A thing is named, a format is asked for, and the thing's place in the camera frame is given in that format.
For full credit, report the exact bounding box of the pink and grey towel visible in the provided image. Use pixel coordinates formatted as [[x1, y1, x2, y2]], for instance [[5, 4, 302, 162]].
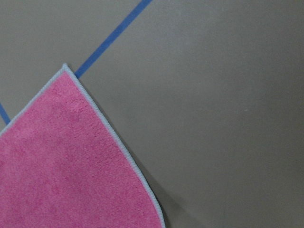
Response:
[[0, 65, 165, 228]]

